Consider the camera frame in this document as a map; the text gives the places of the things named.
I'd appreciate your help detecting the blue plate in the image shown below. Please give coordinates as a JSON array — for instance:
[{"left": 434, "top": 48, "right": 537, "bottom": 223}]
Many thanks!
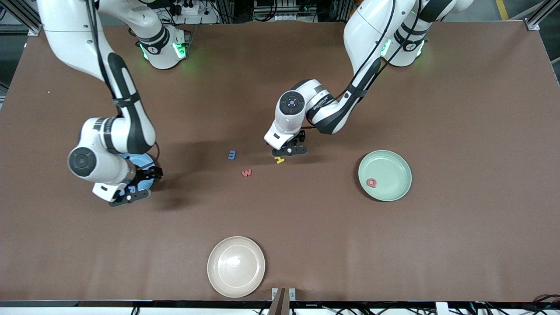
[{"left": 118, "top": 152, "right": 157, "bottom": 195}]

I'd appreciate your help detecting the green plate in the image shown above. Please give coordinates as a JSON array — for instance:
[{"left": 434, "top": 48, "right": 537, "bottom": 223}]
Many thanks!
[{"left": 358, "top": 150, "right": 412, "bottom": 202}]

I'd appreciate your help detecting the beige plate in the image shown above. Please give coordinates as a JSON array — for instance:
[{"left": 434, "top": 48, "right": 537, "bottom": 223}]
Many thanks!
[{"left": 207, "top": 236, "right": 266, "bottom": 298}]

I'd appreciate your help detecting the grey metal equipment rack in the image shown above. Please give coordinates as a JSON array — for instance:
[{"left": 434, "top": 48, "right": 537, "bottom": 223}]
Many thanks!
[{"left": 253, "top": 0, "right": 319, "bottom": 22}]

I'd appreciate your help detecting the white power strip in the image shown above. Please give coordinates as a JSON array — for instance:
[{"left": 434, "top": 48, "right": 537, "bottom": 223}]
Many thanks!
[{"left": 168, "top": 0, "right": 219, "bottom": 25}]

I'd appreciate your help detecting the black camera cable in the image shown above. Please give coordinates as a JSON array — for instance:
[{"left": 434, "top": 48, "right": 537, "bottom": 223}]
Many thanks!
[
  {"left": 87, "top": 0, "right": 160, "bottom": 167},
  {"left": 332, "top": 0, "right": 423, "bottom": 103}
]

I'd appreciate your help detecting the white table edge rail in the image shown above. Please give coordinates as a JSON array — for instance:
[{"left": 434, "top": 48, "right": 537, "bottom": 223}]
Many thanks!
[{"left": 0, "top": 300, "right": 560, "bottom": 315}]

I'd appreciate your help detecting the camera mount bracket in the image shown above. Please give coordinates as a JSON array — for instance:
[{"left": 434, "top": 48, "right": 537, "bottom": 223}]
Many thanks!
[{"left": 268, "top": 287, "right": 297, "bottom": 315}]

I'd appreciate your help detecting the aluminium frame strut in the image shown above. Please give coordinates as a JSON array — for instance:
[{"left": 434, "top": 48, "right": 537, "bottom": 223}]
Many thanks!
[
  {"left": 523, "top": 0, "right": 560, "bottom": 31},
  {"left": 0, "top": 0, "right": 42, "bottom": 36}
]

